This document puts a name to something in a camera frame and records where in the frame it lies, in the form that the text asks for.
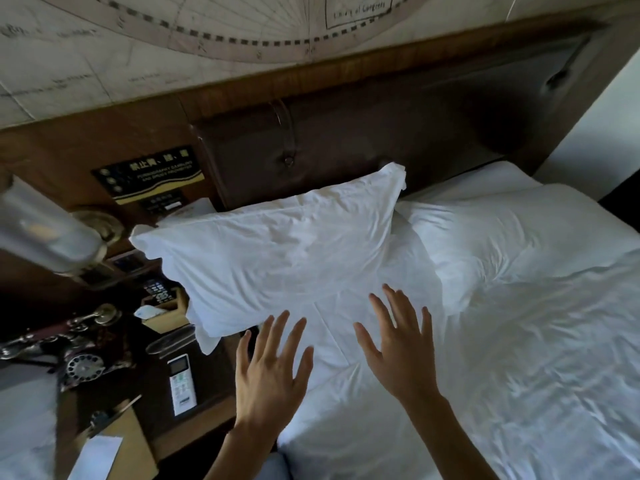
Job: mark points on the brown padded headboard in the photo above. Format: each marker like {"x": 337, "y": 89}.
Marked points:
{"x": 380, "y": 119}

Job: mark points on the person's left forearm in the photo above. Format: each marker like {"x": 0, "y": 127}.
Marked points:
{"x": 235, "y": 452}

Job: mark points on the white pillow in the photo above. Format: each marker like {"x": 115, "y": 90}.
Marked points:
{"x": 505, "y": 229}
{"x": 280, "y": 254}

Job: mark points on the person's left hand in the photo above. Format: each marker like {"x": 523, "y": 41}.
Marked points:
{"x": 270, "y": 379}

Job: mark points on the white duvet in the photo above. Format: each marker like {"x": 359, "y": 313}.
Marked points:
{"x": 525, "y": 374}

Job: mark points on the person's right little finger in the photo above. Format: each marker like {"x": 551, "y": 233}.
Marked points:
{"x": 427, "y": 327}

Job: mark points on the person's left little finger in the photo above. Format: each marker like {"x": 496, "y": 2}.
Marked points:
{"x": 243, "y": 352}

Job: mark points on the person's right thumb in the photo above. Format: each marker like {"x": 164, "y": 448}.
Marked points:
{"x": 366, "y": 340}

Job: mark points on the wooden headboard panel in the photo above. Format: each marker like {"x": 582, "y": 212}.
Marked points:
{"x": 65, "y": 149}

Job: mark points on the black keypad remote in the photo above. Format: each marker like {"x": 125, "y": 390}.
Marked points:
{"x": 158, "y": 289}

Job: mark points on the person's left thumb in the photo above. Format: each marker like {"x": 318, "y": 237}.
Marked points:
{"x": 308, "y": 365}

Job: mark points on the dark wooden nightstand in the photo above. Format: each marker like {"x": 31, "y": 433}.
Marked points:
{"x": 150, "y": 394}

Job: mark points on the white card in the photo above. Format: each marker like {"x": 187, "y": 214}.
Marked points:
{"x": 150, "y": 310}

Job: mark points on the wooden holder box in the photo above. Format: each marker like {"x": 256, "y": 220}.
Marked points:
{"x": 162, "y": 309}

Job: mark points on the white paper sheet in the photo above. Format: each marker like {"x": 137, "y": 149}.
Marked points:
{"x": 97, "y": 457}

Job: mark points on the vintage rotary telephone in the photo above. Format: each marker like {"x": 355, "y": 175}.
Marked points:
{"x": 75, "y": 349}

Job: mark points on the clear glass tray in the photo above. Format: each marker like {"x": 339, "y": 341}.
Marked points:
{"x": 170, "y": 339}

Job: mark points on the brown leather folder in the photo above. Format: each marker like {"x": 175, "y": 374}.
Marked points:
{"x": 132, "y": 444}

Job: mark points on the person's right forearm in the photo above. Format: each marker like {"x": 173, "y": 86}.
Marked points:
{"x": 450, "y": 439}

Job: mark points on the old map wall print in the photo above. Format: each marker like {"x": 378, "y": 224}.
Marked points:
{"x": 150, "y": 39}

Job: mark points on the person's right middle finger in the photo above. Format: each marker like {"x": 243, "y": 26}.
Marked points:
{"x": 395, "y": 309}

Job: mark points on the black and gold sign plate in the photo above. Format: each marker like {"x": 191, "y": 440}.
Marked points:
{"x": 147, "y": 175}

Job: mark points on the white remote control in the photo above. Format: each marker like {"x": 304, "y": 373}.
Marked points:
{"x": 181, "y": 384}

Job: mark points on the white cloth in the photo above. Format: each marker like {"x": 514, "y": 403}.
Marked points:
{"x": 25, "y": 429}

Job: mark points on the person's right hand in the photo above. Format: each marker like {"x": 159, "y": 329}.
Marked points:
{"x": 402, "y": 362}

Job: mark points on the silver lamp shade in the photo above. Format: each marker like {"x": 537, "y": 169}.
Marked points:
{"x": 40, "y": 229}

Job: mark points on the person's left middle finger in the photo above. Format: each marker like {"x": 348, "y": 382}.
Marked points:
{"x": 281, "y": 332}

